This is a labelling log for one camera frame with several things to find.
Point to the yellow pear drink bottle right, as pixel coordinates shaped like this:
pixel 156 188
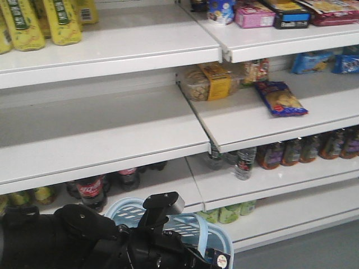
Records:
pixel 87 11

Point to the clear cookie tub yellow label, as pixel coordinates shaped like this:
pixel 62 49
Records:
pixel 209 81

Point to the yellow pear drink bottle middle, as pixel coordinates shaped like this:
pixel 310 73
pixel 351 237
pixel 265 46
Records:
pixel 64 28

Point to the pink snack box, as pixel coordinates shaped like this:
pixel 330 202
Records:
pixel 253 15

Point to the light blue plastic basket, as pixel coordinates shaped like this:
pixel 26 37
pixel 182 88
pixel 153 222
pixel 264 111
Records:
pixel 193 228

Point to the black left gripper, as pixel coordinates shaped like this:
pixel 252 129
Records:
pixel 147 249

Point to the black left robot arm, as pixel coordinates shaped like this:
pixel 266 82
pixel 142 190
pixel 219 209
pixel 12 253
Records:
pixel 78 237

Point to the blue chips bag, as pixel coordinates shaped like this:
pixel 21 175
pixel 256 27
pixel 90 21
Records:
pixel 279 99

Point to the yellow pear drink bottle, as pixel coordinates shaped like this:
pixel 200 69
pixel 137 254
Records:
pixel 87 11
pixel 23 25
pixel 64 28

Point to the yellow pear drink bottle left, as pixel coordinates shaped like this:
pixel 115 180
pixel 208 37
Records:
pixel 23 25

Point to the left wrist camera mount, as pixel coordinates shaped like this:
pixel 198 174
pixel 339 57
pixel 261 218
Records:
pixel 157 208

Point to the white supermarket shelf unit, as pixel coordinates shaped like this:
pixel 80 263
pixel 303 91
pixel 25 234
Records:
pixel 111 102

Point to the blue cookie box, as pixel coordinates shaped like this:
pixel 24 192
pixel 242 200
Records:
pixel 218 258

